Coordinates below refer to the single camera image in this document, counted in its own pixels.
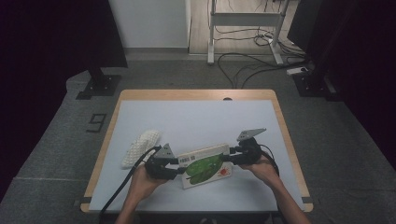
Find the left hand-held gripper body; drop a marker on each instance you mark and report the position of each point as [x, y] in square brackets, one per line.
[158, 168]

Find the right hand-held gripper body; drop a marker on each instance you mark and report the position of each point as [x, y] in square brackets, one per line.
[250, 152]

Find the white knitted cloth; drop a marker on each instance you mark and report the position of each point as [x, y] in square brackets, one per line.
[140, 149]

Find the caterpillar picture board book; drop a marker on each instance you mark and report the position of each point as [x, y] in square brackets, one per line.
[205, 169]

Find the person's right hand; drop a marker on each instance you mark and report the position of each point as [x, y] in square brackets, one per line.
[264, 171]

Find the person's left hand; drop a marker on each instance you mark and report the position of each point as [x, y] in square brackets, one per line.
[143, 186]

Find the wooden table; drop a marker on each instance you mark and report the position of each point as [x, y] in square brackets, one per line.
[186, 94]

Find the black tape strip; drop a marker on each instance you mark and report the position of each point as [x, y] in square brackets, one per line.
[307, 200]
[86, 200]

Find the black metal stand base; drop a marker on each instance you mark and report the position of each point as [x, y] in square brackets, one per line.
[102, 85]
[311, 85]

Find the white power strip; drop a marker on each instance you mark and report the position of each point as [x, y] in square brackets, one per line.
[296, 71]

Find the dark flat panel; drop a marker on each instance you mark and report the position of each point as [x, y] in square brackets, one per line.
[300, 25]

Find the dark curtain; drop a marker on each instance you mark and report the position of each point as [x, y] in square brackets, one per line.
[46, 62]
[367, 62]

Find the white metal desk frame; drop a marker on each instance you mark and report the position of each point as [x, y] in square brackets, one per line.
[246, 18]

